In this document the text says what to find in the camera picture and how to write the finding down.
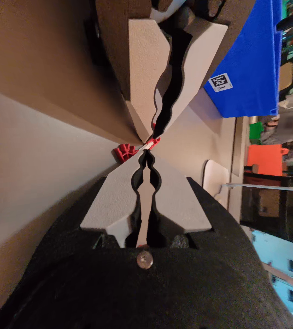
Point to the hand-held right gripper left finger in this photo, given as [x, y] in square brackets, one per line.
[110, 205]

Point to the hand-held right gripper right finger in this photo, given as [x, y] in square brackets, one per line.
[182, 205]

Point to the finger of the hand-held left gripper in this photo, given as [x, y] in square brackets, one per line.
[144, 64]
[203, 51]

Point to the red fan connector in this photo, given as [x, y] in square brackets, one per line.
[156, 140]
[123, 153]

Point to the blue plastic bin white tag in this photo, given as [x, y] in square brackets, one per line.
[252, 77]

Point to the white plastic rod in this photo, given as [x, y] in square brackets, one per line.
[146, 146]

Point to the white document stand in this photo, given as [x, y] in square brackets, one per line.
[213, 174]

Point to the green storage bin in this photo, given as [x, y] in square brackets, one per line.
[255, 131]

